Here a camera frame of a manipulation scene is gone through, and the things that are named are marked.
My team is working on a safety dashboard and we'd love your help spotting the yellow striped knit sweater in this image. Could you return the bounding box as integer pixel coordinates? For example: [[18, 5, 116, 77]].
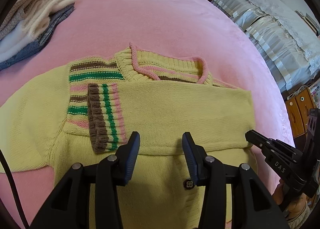
[[1, 45, 256, 228]]

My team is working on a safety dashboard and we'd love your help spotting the person right hand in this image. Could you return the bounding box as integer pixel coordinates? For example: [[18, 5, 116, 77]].
[[272, 179, 307, 220]]

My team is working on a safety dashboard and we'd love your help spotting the cream knit sleeve cuff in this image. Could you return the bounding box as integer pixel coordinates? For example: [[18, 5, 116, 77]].
[[286, 205, 310, 229]]

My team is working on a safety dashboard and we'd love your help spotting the orange wooden cabinet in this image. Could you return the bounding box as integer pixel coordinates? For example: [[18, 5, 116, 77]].
[[285, 86, 316, 138]]

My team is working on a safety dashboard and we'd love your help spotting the blue denim folded garment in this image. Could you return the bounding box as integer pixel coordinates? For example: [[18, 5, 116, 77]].
[[1, 4, 74, 70]]

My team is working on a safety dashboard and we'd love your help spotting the cream fleece folded garment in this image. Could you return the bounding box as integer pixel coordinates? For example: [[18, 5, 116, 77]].
[[1, 0, 76, 62]]

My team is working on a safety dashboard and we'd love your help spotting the pink fleece bed blanket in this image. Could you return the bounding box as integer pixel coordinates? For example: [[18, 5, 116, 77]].
[[0, 0, 296, 229]]

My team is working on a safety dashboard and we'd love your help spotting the black cable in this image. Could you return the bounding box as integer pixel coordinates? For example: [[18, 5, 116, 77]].
[[0, 148, 30, 229]]

